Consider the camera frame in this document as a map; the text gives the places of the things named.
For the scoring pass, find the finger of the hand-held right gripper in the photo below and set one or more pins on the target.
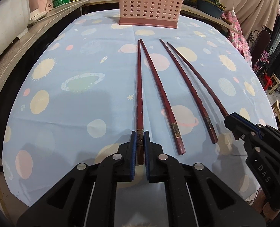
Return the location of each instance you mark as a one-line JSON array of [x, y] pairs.
[[236, 127], [267, 131]]

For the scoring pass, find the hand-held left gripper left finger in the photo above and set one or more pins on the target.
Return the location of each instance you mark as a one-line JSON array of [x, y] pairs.
[[133, 156]]

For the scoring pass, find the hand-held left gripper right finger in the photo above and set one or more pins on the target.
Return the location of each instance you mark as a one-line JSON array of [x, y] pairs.
[[147, 156]]

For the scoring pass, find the maroon chopstick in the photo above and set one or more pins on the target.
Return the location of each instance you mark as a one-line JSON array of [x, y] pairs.
[[161, 92], [201, 76], [139, 87], [189, 87]]

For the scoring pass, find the pink perforated utensil basket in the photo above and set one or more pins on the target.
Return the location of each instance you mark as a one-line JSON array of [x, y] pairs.
[[149, 4]]

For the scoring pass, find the red plastic stool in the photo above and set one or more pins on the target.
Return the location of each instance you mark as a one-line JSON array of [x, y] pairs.
[[267, 80]]

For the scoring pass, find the blue planet print tablecloth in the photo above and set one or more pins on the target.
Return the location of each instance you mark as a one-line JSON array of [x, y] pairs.
[[71, 111]]

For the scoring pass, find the pink floral cloth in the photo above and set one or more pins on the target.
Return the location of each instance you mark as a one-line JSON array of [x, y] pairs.
[[239, 40]]

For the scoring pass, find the blue basin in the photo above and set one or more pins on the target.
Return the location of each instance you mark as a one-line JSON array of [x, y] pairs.
[[210, 6]]

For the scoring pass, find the beige curtain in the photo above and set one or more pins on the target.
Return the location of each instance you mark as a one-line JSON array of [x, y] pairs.
[[246, 0]]

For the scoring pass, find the wooden side counter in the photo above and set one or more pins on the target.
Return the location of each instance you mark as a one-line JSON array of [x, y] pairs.
[[36, 35]]

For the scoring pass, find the white dish drainer tub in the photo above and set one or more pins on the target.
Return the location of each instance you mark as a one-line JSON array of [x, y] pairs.
[[5, 11]]

